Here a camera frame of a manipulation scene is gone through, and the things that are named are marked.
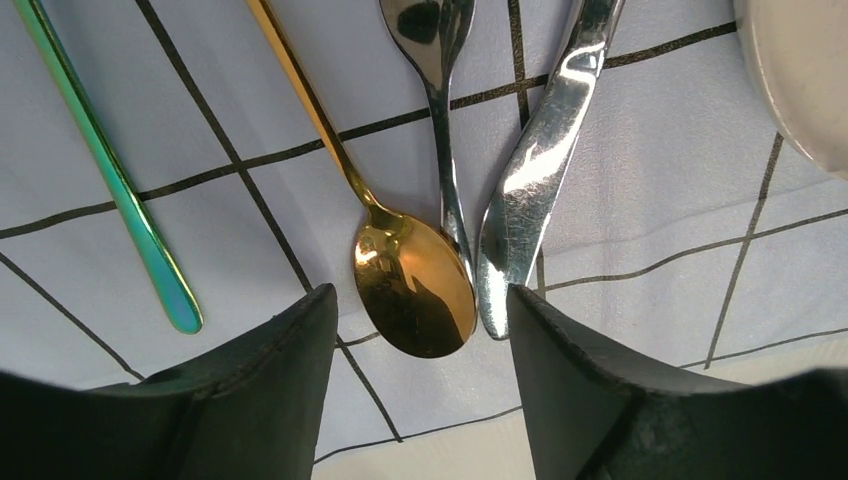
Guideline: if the cream pink branch plate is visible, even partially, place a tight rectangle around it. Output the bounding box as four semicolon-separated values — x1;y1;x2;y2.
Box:
732;0;847;180

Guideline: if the metal cutlery piece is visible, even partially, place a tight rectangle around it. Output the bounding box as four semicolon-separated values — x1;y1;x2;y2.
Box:
475;0;624;340

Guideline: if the iridescent rainbow fork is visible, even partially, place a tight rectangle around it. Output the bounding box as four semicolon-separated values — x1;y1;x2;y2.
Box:
13;1;204;335

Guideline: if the silver metal fork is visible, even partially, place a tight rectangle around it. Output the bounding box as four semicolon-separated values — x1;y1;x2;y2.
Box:
379;0;475;278

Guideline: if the white checked tablecloth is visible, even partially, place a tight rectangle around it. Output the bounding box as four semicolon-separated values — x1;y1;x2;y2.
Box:
1;1;847;464

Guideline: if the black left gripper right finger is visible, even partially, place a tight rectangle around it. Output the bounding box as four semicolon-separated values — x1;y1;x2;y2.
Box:
507;285;847;479

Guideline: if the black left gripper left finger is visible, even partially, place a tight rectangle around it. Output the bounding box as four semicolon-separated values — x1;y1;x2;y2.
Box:
1;284;338;479

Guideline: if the metal spoon wooden handle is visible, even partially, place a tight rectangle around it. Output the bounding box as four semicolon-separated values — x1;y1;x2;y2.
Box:
248;1;476;358

